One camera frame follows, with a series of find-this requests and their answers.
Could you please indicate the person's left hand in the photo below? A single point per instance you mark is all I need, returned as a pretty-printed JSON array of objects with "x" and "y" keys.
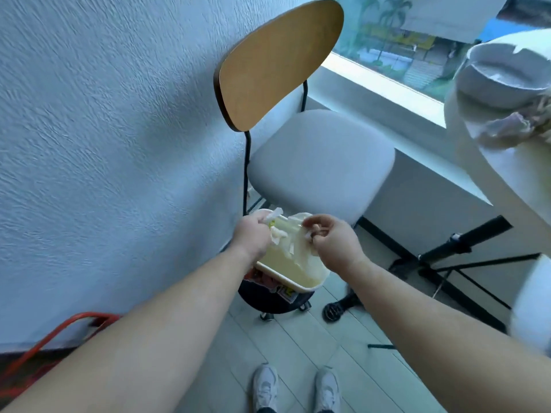
[{"x": 252, "y": 236}]

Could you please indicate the person's right hand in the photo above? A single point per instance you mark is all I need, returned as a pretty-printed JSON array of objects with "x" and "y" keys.
[{"x": 338, "y": 245}]

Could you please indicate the person's right fingers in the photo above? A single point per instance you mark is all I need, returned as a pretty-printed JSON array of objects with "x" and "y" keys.
[{"x": 316, "y": 230}]

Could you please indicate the person's left fingers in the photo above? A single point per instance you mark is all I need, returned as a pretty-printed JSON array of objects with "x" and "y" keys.
[{"x": 262, "y": 219}]

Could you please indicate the white tissue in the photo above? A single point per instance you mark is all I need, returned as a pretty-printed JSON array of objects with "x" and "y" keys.
[{"x": 275, "y": 227}]

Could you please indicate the white plastic takeaway container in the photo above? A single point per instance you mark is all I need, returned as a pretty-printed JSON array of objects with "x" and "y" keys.
[{"x": 290, "y": 262}]

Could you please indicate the person's left forearm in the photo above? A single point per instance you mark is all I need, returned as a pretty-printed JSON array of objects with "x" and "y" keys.
[{"x": 137, "y": 335}]

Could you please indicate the person's right forearm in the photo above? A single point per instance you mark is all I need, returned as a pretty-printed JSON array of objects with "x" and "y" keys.
[{"x": 443, "y": 339}]

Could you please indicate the black trash bin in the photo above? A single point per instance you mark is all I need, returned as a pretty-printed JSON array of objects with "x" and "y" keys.
[{"x": 269, "y": 296}]

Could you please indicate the wooden back grey seat chair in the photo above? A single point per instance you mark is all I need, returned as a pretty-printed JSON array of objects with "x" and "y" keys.
[{"x": 297, "y": 137}]

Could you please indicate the black tripod stand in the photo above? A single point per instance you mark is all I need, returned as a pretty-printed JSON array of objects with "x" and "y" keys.
[{"x": 439, "y": 270}]

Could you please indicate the person's right white shoe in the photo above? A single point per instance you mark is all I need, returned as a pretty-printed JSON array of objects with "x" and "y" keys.
[{"x": 327, "y": 389}]

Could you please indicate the person's white shoe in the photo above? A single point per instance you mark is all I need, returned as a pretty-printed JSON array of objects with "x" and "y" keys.
[
  {"x": 327, "y": 389},
  {"x": 265, "y": 387}
]

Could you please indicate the person's left white shoe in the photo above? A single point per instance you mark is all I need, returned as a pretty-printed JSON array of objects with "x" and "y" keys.
[{"x": 265, "y": 387}]

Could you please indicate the white round table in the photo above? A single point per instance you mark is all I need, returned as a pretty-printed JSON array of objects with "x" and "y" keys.
[{"x": 499, "y": 167}]

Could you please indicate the window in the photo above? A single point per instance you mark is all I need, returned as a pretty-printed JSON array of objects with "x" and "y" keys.
[{"x": 426, "y": 38}]

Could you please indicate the crumpled tissue wad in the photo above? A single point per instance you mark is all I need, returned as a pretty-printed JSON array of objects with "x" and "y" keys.
[{"x": 516, "y": 124}]

